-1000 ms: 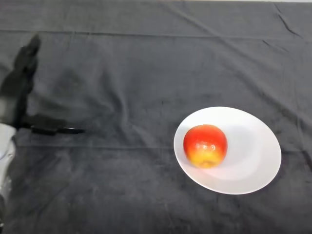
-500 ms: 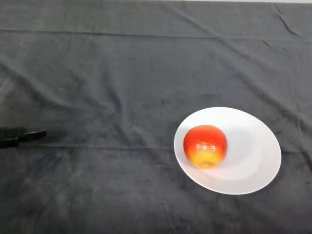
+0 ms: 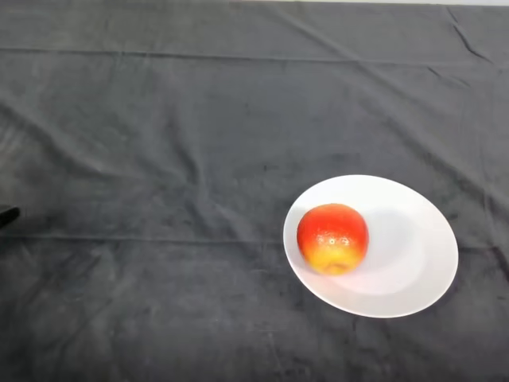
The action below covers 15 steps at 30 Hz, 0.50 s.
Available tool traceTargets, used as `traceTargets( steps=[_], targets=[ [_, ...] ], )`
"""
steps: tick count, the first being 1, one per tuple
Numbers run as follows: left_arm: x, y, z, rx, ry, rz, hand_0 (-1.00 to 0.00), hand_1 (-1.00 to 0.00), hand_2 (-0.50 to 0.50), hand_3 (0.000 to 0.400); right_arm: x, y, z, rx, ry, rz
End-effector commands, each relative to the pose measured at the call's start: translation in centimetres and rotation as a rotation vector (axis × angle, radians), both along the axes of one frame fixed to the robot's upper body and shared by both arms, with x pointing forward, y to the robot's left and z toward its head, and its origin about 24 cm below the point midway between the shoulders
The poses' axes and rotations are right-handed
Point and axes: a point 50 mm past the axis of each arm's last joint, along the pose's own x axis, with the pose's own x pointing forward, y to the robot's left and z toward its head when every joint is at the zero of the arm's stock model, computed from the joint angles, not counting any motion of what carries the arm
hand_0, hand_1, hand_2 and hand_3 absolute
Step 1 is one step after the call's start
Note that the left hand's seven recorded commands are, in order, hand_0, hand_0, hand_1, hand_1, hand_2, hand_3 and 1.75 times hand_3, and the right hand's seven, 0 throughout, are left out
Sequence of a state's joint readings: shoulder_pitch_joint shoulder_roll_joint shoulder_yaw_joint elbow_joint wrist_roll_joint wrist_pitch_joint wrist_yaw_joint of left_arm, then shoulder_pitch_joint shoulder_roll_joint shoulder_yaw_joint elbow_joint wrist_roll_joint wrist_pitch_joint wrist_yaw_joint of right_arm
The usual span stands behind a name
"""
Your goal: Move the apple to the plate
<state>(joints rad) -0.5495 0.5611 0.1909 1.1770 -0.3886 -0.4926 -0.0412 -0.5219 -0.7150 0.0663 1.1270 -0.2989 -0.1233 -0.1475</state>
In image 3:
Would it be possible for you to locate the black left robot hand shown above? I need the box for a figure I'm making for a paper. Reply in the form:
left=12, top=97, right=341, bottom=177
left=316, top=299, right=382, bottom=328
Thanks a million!
left=0, top=206, right=21, bottom=229

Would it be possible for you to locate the red and yellow apple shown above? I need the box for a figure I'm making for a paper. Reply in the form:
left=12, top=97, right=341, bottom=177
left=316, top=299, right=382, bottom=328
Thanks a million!
left=297, top=203, right=370, bottom=276

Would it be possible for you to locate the white round plate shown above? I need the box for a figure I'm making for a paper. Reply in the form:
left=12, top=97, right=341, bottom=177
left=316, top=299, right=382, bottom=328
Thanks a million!
left=282, top=173, right=460, bottom=319

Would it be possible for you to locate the black cloth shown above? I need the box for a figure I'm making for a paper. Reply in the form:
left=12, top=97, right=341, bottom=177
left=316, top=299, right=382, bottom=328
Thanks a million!
left=0, top=1, right=509, bottom=382

